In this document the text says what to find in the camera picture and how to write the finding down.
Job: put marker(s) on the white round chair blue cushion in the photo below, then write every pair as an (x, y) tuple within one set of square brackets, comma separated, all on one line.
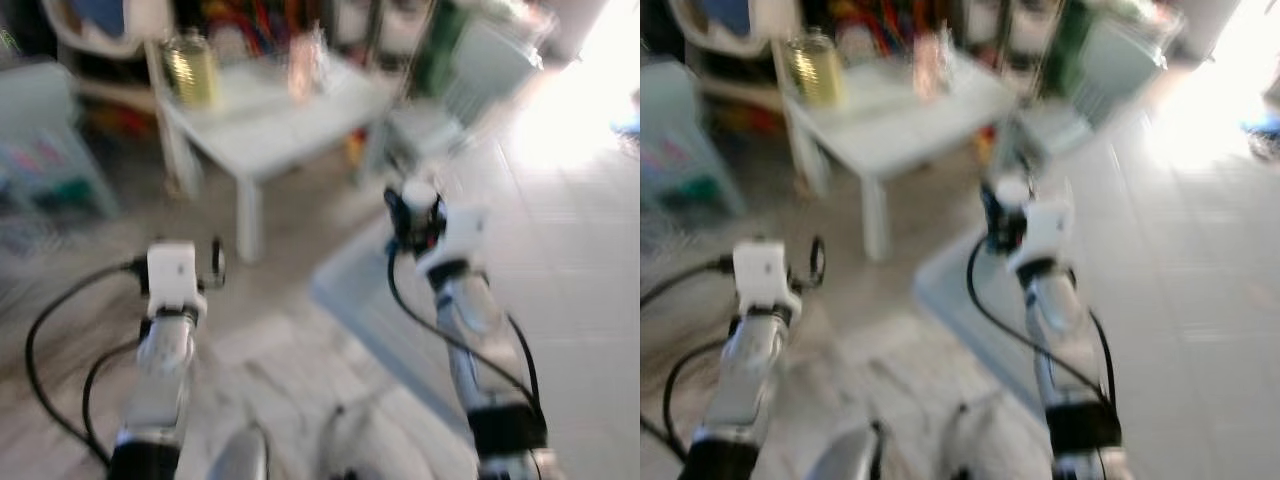
[(105, 25), (730, 22)]

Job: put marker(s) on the white low table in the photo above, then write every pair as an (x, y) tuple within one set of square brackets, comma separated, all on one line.
[(280, 122), (895, 122)]

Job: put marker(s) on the silver left robot leg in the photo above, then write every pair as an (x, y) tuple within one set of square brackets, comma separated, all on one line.
[(850, 458), (240, 458)]

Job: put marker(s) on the light grey floor mat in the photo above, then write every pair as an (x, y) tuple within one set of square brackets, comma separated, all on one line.
[(962, 290), (362, 292)]

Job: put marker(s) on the pinkish glass jar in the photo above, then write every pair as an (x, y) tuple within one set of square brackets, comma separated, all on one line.
[(306, 66), (933, 66)]

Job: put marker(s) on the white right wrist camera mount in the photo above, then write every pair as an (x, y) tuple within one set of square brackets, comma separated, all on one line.
[(462, 232), (1046, 228)]

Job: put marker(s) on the bottle with white cap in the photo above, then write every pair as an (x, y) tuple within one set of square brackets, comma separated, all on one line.
[(1012, 189), (420, 193)]

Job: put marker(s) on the green upright object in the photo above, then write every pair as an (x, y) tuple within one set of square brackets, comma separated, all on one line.
[(436, 50), (1066, 50)]

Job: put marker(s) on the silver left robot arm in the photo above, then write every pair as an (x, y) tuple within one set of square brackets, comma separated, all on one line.
[(748, 365), (165, 362)]

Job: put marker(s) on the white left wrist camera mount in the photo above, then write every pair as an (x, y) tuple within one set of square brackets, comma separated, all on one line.
[(762, 276), (172, 276)]

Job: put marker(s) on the translucent plastic storage box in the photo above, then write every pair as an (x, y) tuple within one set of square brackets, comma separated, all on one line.
[(680, 140), (45, 140)]

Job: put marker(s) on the golden tin can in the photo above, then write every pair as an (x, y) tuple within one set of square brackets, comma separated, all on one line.
[(191, 70), (817, 70)]

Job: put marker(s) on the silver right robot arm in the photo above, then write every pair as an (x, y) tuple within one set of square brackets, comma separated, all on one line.
[(470, 312), (1050, 310)]

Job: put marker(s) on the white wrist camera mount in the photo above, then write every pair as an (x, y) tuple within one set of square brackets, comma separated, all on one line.
[(462, 232), (762, 276), (1046, 228), (172, 276)]

